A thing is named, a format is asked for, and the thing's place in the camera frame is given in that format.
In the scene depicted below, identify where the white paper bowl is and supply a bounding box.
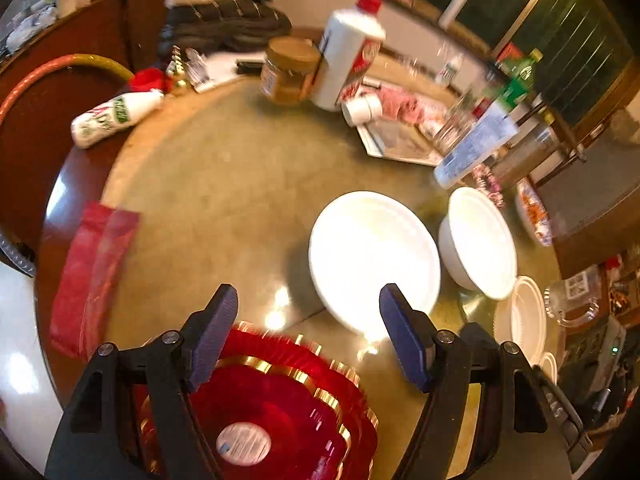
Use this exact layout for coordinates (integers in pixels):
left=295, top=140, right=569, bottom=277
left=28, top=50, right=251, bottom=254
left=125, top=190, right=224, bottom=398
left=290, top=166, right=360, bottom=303
left=438, top=188, right=518, bottom=300

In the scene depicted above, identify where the white paper plate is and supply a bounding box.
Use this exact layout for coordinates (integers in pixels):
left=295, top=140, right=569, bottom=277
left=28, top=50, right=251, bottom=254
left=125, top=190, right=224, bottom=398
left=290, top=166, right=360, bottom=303
left=308, top=191, right=440, bottom=341

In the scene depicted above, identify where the small white plastic bowl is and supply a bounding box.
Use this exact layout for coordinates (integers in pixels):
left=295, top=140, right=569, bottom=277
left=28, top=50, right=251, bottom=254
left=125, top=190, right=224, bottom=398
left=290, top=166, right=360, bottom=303
left=538, top=351, right=558, bottom=384

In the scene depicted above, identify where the white ribbed plastic bowl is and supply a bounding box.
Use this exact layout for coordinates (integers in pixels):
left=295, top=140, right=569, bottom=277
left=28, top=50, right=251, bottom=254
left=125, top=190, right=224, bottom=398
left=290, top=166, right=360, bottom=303
left=492, top=275, right=547, bottom=365

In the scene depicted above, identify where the small red scalloped plate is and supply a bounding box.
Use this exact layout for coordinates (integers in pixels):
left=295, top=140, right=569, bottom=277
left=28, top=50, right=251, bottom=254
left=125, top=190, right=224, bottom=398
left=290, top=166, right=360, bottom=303
left=186, top=356, right=352, bottom=479

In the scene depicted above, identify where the glass mug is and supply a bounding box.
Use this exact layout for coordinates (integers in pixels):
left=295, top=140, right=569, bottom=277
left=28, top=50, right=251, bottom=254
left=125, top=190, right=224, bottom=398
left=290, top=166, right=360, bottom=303
left=544, top=264, right=602, bottom=328

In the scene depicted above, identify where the large red scalloped plate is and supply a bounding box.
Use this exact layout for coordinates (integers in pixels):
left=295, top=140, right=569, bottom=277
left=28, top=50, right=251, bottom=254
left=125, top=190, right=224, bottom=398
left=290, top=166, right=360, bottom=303
left=130, top=320, right=381, bottom=480

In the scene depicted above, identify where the red packet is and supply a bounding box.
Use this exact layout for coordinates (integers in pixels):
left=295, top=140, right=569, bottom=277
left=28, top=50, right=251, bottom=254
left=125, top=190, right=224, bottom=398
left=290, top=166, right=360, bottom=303
left=49, top=202, right=140, bottom=362

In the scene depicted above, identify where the blue plate with food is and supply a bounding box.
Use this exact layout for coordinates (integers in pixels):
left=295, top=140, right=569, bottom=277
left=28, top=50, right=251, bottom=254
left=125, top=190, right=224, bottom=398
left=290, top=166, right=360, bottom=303
left=515, top=179, right=552, bottom=247

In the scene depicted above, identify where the steel thermos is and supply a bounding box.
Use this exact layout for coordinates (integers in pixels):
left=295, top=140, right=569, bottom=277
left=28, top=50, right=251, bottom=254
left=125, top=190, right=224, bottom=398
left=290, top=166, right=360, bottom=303
left=491, top=125, right=559, bottom=190

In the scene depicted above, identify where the white yogurt drink bottle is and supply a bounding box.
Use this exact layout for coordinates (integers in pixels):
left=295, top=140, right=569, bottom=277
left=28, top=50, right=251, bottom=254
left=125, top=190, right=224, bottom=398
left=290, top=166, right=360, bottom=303
left=70, top=89, right=165, bottom=148

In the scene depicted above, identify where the clear labelled bottle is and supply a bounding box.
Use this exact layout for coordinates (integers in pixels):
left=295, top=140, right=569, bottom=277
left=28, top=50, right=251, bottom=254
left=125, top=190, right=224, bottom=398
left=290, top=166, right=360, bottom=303
left=433, top=99, right=518, bottom=190

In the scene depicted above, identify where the book on table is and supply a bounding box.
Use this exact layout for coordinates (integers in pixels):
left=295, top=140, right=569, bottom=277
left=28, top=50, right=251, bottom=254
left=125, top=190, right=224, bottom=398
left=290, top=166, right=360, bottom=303
left=356, top=120, right=442, bottom=167

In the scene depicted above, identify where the green soda bottle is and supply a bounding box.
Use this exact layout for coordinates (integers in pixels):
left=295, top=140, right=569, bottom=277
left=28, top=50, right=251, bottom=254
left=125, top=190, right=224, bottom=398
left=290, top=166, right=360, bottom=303
left=489, top=42, right=544, bottom=112

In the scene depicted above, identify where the gold perfume bottle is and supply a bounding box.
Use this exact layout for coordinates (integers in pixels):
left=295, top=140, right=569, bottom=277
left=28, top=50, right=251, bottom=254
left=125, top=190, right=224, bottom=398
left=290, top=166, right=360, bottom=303
left=166, top=46, right=191, bottom=96

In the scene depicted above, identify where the pink cloth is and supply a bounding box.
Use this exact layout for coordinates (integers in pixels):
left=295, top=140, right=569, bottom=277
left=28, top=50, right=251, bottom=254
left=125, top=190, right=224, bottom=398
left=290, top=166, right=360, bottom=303
left=372, top=86, right=448, bottom=126

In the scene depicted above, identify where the white pill bottle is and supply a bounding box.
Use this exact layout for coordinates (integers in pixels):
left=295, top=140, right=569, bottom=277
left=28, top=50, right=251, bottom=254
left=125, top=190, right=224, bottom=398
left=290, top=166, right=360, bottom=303
left=342, top=93, right=383, bottom=127

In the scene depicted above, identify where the hula hoop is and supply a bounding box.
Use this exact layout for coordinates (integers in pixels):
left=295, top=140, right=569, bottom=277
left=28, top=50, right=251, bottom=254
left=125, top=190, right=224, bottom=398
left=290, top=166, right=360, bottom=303
left=0, top=53, right=134, bottom=125

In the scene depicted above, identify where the peanut butter jar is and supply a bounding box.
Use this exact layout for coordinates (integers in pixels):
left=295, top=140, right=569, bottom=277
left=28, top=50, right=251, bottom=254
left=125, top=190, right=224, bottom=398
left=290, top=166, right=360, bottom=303
left=260, top=36, right=320, bottom=105

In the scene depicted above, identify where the white paper roll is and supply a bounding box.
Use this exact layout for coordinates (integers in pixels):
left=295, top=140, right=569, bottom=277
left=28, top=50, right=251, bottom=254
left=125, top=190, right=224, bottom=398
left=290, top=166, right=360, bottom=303
left=438, top=0, right=468, bottom=29

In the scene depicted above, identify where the white liquor bottle red cap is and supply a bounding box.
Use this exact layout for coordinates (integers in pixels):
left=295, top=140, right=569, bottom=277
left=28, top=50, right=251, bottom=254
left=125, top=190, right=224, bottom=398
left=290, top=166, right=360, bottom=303
left=310, top=0, right=386, bottom=110

